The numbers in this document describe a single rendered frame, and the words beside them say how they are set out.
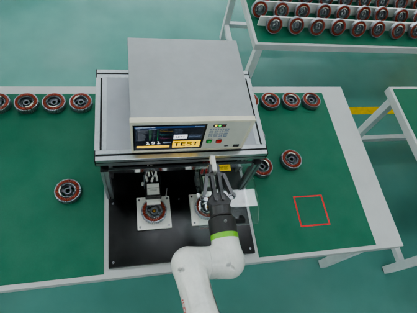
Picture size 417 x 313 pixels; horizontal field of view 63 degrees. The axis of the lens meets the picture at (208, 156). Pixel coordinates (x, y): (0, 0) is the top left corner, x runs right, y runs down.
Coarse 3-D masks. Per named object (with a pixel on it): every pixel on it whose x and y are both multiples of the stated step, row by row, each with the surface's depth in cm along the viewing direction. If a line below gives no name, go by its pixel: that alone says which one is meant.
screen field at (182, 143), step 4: (184, 140) 126; (188, 140) 126; (192, 140) 126; (196, 140) 127; (176, 144) 127; (180, 144) 128; (184, 144) 128; (188, 144) 128; (192, 144) 129; (196, 144) 129
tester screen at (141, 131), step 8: (136, 128) 114; (144, 128) 115; (152, 128) 115; (160, 128) 116; (168, 128) 117; (176, 128) 117; (184, 128) 118; (192, 128) 119; (200, 128) 120; (136, 136) 119; (144, 136) 119; (152, 136) 120; (160, 136) 121; (168, 136) 121; (136, 144) 123; (144, 144) 124; (168, 144) 127
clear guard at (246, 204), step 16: (224, 160) 139; (240, 160) 140; (240, 176) 137; (208, 192) 131; (224, 192) 132; (240, 192) 134; (256, 192) 135; (208, 208) 128; (240, 208) 131; (256, 208) 132; (240, 224) 133
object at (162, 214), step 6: (144, 204) 150; (156, 204) 152; (162, 204) 152; (144, 210) 149; (150, 210) 151; (156, 210) 151; (162, 210) 151; (144, 216) 148; (150, 216) 149; (156, 216) 149; (162, 216) 149; (150, 222) 148; (156, 222) 149
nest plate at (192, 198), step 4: (192, 196) 160; (196, 196) 160; (192, 200) 159; (196, 200) 159; (192, 204) 158; (192, 208) 157; (192, 212) 156; (192, 216) 155; (196, 216) 155; (192, 220) 154; (196, 220) 154; (192, 224) 153; (196, 224) 154
